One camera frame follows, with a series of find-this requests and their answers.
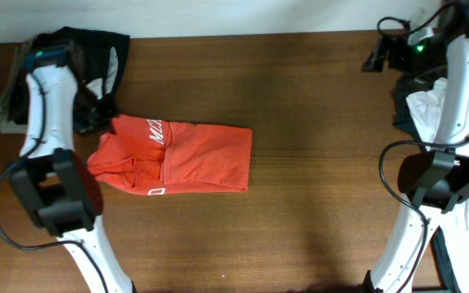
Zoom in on red printed t-shirt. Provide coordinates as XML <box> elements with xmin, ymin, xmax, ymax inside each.
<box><xmin>87</xmin><ymin>115</ymin><xmax>252</xmax><ymax>195</ymax></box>

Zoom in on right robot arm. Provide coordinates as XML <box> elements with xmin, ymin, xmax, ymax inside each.
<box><xmin>358</xmin><ymin>1</ymin><xmax>469</xmax><ymax>293</ymax></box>

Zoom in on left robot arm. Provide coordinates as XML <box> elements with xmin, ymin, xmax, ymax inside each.
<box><xmin>5</xmin><ymin>42</ymin><xmax>136</xmax><ymax>292</ymax></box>

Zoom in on folded black garment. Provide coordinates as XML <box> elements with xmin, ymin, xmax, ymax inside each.
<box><xmin>8</xmin><ymin>26</ymin><xmax>131</xmax><ymax>135</ymax></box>

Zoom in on folded beige garment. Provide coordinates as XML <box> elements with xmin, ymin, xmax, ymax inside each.
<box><xmin>0</xmin><ymin>41</ymin><xmax>32</xmax><ymax>134</ymax></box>

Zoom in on white garment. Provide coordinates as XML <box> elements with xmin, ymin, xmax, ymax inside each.
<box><xmin>405</xmin><ymin>77</ymin><xmax>469</xmax><ymax>293</ymax></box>

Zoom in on right black cable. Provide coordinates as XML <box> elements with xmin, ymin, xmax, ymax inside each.
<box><xmin>375</xmin><ymin>0</ymin><xmax>469</xmax><ymax>293</ymax></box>

